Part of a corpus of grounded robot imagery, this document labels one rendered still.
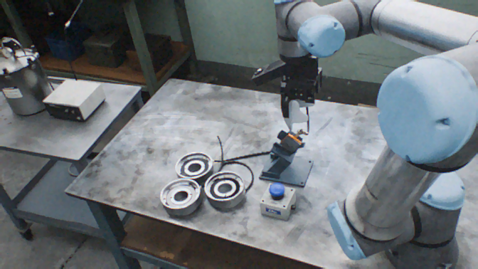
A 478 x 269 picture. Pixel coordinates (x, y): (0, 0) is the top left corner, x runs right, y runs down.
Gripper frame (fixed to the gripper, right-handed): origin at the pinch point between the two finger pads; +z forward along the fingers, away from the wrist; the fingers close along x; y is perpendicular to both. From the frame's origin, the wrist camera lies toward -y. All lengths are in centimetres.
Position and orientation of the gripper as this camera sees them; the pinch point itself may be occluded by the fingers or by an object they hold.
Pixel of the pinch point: (290, 119)
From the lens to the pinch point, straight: 117.0
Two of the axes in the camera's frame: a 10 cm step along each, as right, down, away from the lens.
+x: 3.7, -6.3, 6.8
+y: 9.2, 1.5, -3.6
